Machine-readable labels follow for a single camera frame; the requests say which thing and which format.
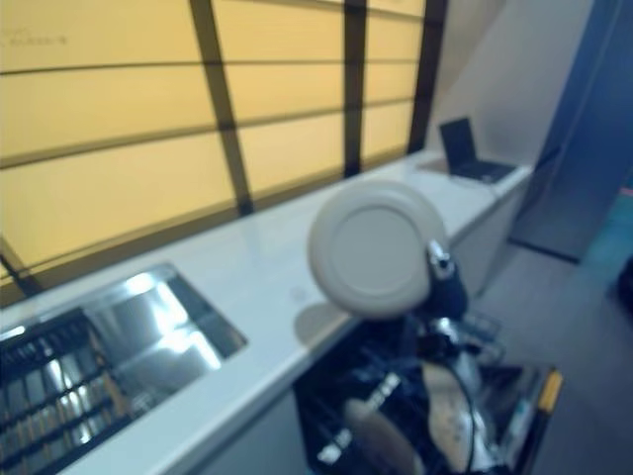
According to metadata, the black sink drying rack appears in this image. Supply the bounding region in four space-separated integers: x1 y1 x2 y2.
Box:
0 307 134 475

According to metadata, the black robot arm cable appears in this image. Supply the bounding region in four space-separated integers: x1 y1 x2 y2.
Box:
444 363 496 475

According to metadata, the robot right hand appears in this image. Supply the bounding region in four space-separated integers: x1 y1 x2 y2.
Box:
423 238 471 323

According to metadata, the black laptop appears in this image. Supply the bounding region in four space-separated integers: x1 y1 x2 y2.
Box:
439 116 518 186

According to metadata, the cream round plate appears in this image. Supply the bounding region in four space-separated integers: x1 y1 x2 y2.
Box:
306 179 448 315
343 395 427 475

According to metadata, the stainless steel sink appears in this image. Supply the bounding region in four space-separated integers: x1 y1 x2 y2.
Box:
0 263 248 475

